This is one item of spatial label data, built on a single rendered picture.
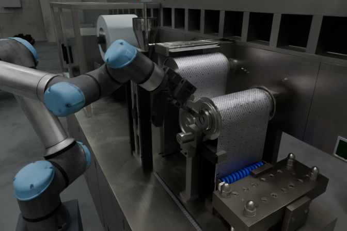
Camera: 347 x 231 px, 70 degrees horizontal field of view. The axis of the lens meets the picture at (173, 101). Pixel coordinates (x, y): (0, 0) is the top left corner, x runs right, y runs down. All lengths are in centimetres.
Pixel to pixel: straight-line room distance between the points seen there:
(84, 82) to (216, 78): 60
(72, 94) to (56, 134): 38
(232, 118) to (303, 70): 30
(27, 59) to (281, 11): 89
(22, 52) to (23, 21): 1126
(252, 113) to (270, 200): 29
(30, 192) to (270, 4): 102
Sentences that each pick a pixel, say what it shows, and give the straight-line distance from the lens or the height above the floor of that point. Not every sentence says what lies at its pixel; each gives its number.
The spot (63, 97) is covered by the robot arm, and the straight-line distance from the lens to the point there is 57.
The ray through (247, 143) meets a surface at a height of 114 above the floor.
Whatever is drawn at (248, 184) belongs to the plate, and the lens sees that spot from 94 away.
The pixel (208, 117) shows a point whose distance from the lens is 80.
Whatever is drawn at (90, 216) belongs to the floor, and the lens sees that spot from 230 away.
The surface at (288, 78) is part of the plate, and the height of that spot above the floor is 135.
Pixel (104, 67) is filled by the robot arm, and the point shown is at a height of 146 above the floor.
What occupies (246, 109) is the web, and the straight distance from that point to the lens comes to 87.
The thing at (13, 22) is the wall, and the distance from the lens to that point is 1228.
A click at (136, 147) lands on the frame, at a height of 97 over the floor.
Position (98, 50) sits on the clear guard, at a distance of 163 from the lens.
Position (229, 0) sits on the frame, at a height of 162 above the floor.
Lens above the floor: 162
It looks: 22 degrees down
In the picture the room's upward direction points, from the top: straight up
